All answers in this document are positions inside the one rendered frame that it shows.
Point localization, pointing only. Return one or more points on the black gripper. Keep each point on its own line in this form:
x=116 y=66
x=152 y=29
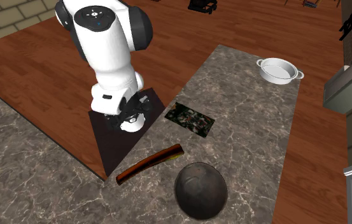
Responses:
x=131 y=107

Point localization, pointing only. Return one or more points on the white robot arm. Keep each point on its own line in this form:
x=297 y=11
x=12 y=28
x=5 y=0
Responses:
x=110 y=56

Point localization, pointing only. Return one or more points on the dark robot stand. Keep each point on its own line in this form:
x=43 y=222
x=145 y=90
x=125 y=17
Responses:
x=116 y=145

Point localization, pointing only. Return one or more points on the brown long flat bar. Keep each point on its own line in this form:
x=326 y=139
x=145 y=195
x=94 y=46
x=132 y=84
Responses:
x=150 y=163

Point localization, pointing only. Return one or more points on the dark patterned flat book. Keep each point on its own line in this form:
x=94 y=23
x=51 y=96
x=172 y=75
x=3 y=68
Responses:
x=191 y=119

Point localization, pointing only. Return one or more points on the dark round bowl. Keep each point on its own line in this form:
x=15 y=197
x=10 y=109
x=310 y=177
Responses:
x=201 y=190

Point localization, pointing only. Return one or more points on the black furniture piece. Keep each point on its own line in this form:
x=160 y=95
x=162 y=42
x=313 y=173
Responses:
x=202 y=5

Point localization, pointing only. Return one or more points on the grey-green cabinet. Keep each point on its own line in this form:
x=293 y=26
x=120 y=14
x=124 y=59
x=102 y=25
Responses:
x=349 y=86

